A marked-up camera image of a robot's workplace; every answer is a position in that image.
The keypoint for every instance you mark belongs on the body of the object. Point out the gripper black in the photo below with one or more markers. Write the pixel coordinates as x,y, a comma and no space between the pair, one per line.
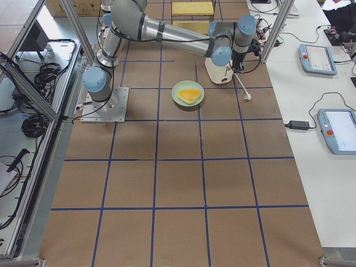
238,58

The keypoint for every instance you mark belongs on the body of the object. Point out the white toaster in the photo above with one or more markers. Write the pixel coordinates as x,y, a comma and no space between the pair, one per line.
218,74

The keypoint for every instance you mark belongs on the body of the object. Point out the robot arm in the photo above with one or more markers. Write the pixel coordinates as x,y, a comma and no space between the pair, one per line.
224,48

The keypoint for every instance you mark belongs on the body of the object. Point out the green plate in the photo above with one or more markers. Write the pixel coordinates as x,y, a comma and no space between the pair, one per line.
186,85

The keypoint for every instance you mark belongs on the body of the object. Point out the triangular bread on plate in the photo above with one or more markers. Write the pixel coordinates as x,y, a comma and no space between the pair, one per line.
189,96

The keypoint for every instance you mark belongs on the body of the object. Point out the far teach pendant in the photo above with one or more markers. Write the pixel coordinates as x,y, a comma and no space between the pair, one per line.
317,60

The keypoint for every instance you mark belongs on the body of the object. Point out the teach pendant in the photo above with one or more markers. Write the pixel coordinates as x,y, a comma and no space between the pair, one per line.
338,129
317,60

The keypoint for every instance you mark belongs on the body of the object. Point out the wooden shelf board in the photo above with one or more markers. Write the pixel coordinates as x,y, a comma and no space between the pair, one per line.
192,9

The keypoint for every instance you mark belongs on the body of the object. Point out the black power adapter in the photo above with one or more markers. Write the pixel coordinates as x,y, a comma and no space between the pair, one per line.
297,125

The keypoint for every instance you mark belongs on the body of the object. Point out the near teach pendant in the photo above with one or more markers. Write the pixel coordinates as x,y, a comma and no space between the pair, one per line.
338,129

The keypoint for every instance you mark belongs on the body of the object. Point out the cardboard box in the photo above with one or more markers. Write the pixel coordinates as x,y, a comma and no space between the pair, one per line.
83,8

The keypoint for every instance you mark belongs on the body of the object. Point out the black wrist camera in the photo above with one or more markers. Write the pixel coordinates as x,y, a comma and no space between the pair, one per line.
255,47

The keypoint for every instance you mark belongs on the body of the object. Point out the aluminium frame post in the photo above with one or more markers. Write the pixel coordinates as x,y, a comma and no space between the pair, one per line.
277,26

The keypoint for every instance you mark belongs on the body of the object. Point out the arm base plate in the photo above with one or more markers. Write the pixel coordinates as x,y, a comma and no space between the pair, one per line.
113,111

